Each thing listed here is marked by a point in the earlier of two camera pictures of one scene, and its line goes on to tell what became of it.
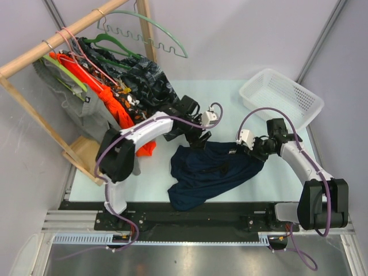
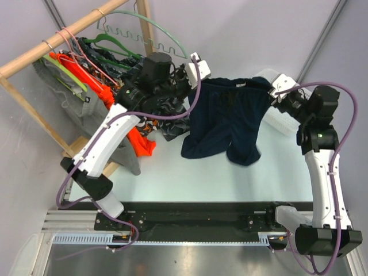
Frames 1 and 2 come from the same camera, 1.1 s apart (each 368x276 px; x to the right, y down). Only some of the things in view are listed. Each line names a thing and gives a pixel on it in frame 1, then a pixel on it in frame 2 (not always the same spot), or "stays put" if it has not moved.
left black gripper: (196, 142) → (181, 72)
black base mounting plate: (208, 221) stays put
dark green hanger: (108, 37) stays put
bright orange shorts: (125, 121) stays put
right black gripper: (263, 158) → (280, 105)
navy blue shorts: (198, 174) → (228, 119)
